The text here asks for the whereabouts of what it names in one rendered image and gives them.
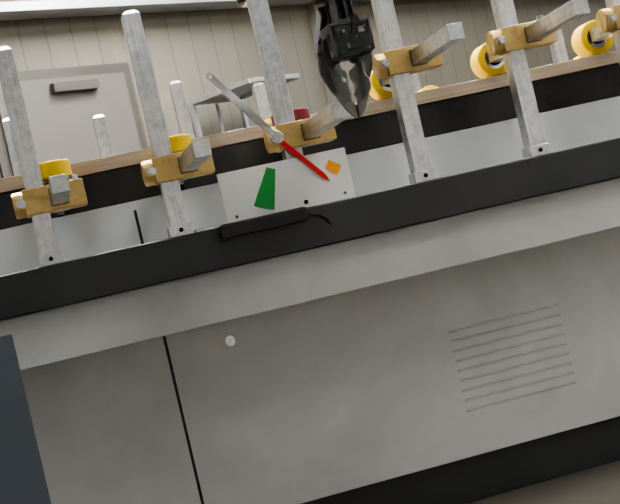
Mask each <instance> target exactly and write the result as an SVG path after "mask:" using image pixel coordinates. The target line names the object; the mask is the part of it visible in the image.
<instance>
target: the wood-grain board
mask: <svg viewBox="0 0 620 504"><path fill-rule="evenodd" d="M618 63H619V60H618V56H617V51H612V52H607V53H603V54H598V55H593V56H588V57H583V58H579V59H574V60H569V61H564V62H559V63H555V64H550V65H545V66H540V67H535V68H531V69H529V72H530V76H531V81H537V80H542V79H546V78H551V77H556V76H561V75H565V74H570V73H575V72H580V71H584V70H589V69H594V68H599V67H603V66H608V65H613V64H618ZM508 86H510V85H509V80H508V76H507V74H502V75H497V76H492V77H487V78H483V79H478V80H473V81H468V82H463V83H459V84H454V85H449V86H444V87H439V88H435V89H430V90H425V91H420V92H415V93H414V94H415V99H416V103H417V106H418V105H423V104H428V103H432V102H437V101H442V100H447V99H451V98H456V97H461V96H466V95H470V94H475V93H480V92H485V91H489V90H494V89H499V88H504V87H508ZM394 110H396V108H395V104H394V100H393V97H391V98H386V99H382V100H377V101H372V102H367V106H366V109H365V111H364V113H363V115H362V117H366V116H371V115H375V114H380V113H385V112H390V111H394ZM207 138H208V139H209V143H210V148H211V149H214V148H219V147H223V146H228V145H233V144H238V143H242V142H247V141H252V140H257V139H261V138H263V129H262V128H261V127H260V126H259V125H257V126H252V127H247V128H242V129H237V130H233V131H228V132H223V133H218V134H213V135H209V136H204V137H199V138H194V139H191V142H192V141H197V140H202V139H207ZM152 158H153V156H152V151H151V148H146V149H141V150H137V151H132V152H127V153H122V154H117V155H113V156H108V157H103V158H98V159H93V160H89V161H84V162H79V163H74V164H70V167H71V171H72V174H77V175H78V177H81V176H86V175H90V174H95V173H100V172H105V171H109V170H114V169H119V168H124V167H128V166H133V165H138V164H140V163H141V161H146V160H151V159H152ZM24 188H25V187H24V183H23V178H22V174H21V175H16V176H12V177H7V178H2V179H0V193H5V192H10V191H14V190H19V189H24Z"/></svg>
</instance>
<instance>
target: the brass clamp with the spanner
mask: <svg viewBox="0 0 620 504"><path fill-rule="evenodd" d="M309 119H310V118H308V119H303V120H298V121H293V122H288V123H284V124H279V125H276V126H274V127H271V128H272V129H273V130H274V131H276V130H279V131H281V132H282V133H283V135H284V141H285V142H286V143H288V144H289V145H290V146H291V147H293V148H296V147H300V146H301V147H302V148H303V147H308V146H313V145H317V144H322V143H327V142H331V141H333V140H334V139H336V138H337V136H336V131H335V127H333V128H332V129H330V130H329V131H327V132H326V133H324V134H322V135H321V136H319V137H316V138H311V139H306V140H305V139H304V135H303V130H302V126H301V125H302V124H304V123H305V122H306V121H308V120H309ZM263 138H264V143H265V147H266V150H267V152H268V153H269V154H271V153H275V152H277V153H280V152H282V151H283V150H286V149H285V148H284V147H283V146H282V145H280V144H273V143H272V142H271V141H270V135H269V134H268V133H267V132H266V131H265V130H263Z"/></svg>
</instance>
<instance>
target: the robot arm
mask: <svg viewBox="0 0 620 504"><path fill-rule="evenodd" d="M312 1H313V4H314V5H323V4H324V6H323V7H319V8H318V11H317V21H316V31H315V41H314V54H315V56H316V58H317V60H318V68H319V72H320V75H321V77H322V79H323V81H324V82H325V83H326V85H327V86H328V88H329V89H330V91H331V92H332V93H333V94H334V96H335V97H336V98H337V100H338V101H339V102H340V104H341V105H342V106H343V107H344V109H345V110H346V111H347V112H348V113H349V114H351V115H352V116H353V117H354V118H360V117H362V115H363V113H364V111H365V109H366V106H367V101H368V96H369V92H370V90H371V80H370V76H371V71H372V65H373V62H372V56H371V53H372V50H373V49H375V48H376V47H375V43H374V38H373V34H372V30H371V25H370V21H369V17H365V18H359V17H358V16H357V14H356V13H355V12H354V8H353V4H352V0H312ZM355 15H356V17H355ZM368 27H369V29H368ZM369 32H370V34H369ZM370 36H371V38H370ZM371 41H372V42H371ZM344 61H350V62H351V63H352V64H354V63H355V62H356V65H355V66H354V67H353V68H352V69H351V70H350V71H349V77H350V80H351V81H352V82H353V85H354V92H353V95H354V96H355V100H356V103H355V104H354V103H353V101H352V98H351V92H350V87H349V83H348V81H347V79H348V77H347V73H346V71H345V70H343V69H341V67H340V65H339V63H340V62H344Z"/></svg>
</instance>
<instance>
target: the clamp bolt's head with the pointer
mask: <svg viewBox="0 0 620 504"><path fill-rule="evenodd" d="M282 138H283V137H282V135H281V133H278V132H275V133H274V134H273V140H274V141H275V142H280V141H281V139H282ZM280 145H282V146H283V147H284V148H285V149H287V150H288V151H289V152H290V153H292V154H293V155H294V156H295V157H297V158H298V159H299V160H300V161H302V162H303V163H304V164H305V165H307V166H308V167H309V168H311V169H312V170H313V171H314V172H316V173H317V174H318V175H319V176H321V177H322V178H324V179H327V180H329V181H330V179H329V178H328V177H327V175H326V174H325V173H324V172H323V171H321V170H320V169H319V168H318V167H316V166H315V165H314V164H313V163H311V162H310V161H309V160H308V159H306V158H305V157H304V156H303V155H301V154H300V153H299V152H298V151H296V150H295V149H294V148H293V147H291V146H290V145H289V144H288V143H286V142H285V141H284V140H283V141H282V142H281V143H280Z"/></svg>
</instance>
